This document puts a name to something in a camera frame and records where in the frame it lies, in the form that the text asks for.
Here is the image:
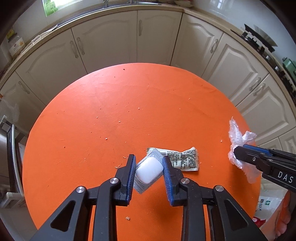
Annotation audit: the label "steel wok pan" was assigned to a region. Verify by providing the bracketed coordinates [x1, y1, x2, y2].
[254, 25, 278, 47]

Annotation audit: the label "wooden chair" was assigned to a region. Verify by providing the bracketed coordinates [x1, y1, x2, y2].
[1, 115, 25, 208]

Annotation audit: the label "spice jar on counter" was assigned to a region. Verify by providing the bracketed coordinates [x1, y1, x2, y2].
[8, 34, 26, 59]

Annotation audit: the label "cream kitchen cabinets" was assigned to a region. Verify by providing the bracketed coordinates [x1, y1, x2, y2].
[1, 6, 295, 152]

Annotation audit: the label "white rice bag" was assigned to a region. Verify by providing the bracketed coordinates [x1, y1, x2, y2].
[253, 189, 287, 227]

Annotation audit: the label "white plastic wrap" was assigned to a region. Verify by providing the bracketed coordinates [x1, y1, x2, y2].
[228, 117, 260, 184]

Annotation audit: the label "green printed snack wrapper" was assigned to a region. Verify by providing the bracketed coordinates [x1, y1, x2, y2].
[147, 147, 199, 171]

